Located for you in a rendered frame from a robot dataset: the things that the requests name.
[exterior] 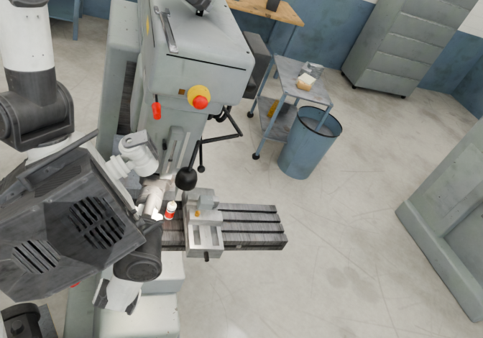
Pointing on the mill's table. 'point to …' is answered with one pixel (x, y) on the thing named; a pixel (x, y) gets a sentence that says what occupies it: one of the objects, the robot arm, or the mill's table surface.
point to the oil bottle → (170, 210)
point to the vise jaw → (212, 218)
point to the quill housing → (190, 119)
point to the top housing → (195, 49)
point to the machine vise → (201, 241)
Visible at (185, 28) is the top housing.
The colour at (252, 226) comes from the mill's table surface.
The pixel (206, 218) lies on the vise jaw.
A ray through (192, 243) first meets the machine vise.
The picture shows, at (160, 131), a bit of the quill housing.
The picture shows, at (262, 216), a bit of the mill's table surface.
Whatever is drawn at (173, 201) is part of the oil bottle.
